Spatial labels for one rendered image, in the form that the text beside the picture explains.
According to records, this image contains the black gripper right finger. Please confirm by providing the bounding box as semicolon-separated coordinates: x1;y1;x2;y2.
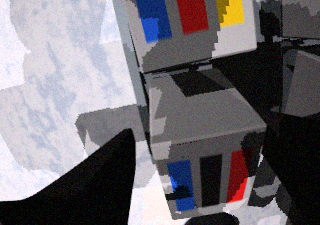
252;106;320;225

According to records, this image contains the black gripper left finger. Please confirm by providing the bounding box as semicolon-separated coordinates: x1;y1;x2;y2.
0;129;136;225

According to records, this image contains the black cylinder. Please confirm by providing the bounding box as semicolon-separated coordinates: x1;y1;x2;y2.
185;212;236;225

